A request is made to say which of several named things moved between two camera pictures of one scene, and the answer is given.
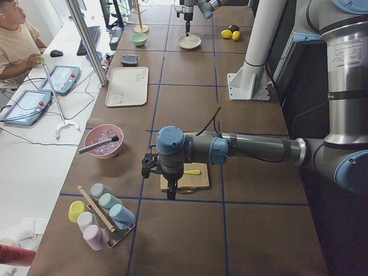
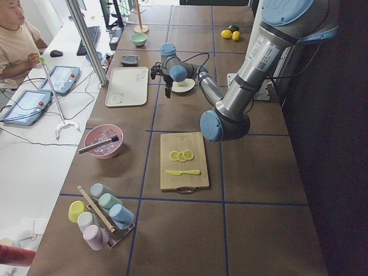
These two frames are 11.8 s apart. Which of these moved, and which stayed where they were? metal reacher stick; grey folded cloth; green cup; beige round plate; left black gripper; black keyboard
Moved: left black gripper; beige round plate
Stayed: metal reacher stick; black keyboard; grey folded cloth; green cup
